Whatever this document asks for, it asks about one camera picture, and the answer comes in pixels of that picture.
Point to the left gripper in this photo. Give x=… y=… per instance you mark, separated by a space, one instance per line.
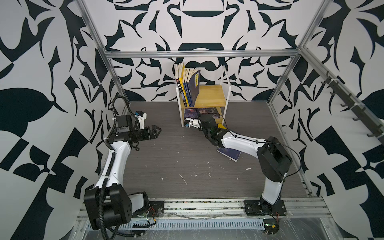
x=153 y=134

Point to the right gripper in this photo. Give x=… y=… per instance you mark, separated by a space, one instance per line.
x=201 y=117

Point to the purple portrait book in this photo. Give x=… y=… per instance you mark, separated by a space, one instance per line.
x=194 y=113

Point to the blue book yellow label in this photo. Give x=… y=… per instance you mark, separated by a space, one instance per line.
x=185 y=85
x=231 y=154
x=195 y=84

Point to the large yellow book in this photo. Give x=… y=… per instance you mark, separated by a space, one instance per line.
x=181 y=80

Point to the small yellow cartoon book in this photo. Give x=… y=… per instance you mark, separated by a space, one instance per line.
x=221 y=126

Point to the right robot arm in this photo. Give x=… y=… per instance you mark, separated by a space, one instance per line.
x=273 y=157

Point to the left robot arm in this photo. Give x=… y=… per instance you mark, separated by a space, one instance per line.
x=107 y=203

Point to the wooden white-framed bookshelf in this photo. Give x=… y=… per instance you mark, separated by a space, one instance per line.
x=211 y=96

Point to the black standing book on shelf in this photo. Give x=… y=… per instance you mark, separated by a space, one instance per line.
x=178 y=76

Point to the small green-lit electronics box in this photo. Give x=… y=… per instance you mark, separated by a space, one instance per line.
x=271 y=227

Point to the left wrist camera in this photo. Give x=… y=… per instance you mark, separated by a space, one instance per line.
x=141 y=116

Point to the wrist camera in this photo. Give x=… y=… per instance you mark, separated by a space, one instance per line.
x=141 y=116
x=192 y=123

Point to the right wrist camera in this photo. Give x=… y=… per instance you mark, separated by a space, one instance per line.
x=192 y=123

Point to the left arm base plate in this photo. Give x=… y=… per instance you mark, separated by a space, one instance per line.
x=152 y=210

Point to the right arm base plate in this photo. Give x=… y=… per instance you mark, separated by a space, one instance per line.
x=262 y=208

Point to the aluminium front rail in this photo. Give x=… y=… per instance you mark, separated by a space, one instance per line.
x=228 y=214

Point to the wall hook rail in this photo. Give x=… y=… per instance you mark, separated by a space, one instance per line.
x=361 y=111

